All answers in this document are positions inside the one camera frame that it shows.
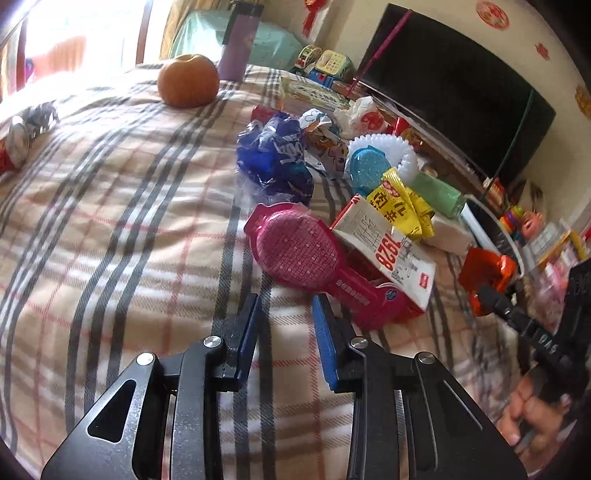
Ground red wrapper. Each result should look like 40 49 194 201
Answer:
459 247 518 317

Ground pink hairbrush package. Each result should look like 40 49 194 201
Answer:
243 203 409 330

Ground green tissue pack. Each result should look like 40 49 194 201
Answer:
411 171 465 219

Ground yellow snack bag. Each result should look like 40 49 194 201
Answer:
367 168 435 241

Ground white foam fruit net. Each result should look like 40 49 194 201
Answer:
346 133 419 186

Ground blue snack bag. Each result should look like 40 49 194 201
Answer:
236 112 315 205

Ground white trash bin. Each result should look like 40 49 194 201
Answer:
460 195 525 279

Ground right hand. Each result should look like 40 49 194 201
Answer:
497 375 572 475

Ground pink piggy toy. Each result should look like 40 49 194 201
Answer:
521 212 545 242

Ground white foam block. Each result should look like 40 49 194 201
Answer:
422 213 476 256

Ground plaid blanket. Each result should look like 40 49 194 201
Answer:
1 64 353 479

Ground black television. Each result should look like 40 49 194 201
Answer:
360 4 556 185

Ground cartoon printed wrapper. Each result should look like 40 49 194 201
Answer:
298 108 349 179

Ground white plastic bag red print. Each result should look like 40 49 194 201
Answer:
334 96 389 140

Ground red soda can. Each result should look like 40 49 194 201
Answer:
0 115 31 174

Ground orange fruit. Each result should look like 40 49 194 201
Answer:
157 54 219 109

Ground toy cash register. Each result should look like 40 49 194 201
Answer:
290 44 355 88

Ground teal covered appliance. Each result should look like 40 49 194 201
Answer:
169 9 304 70

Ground red chinese knot decoration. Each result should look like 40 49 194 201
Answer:
301 0 329 38

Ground rainbow stacking ring toy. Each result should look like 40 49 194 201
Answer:
499 205 525 241

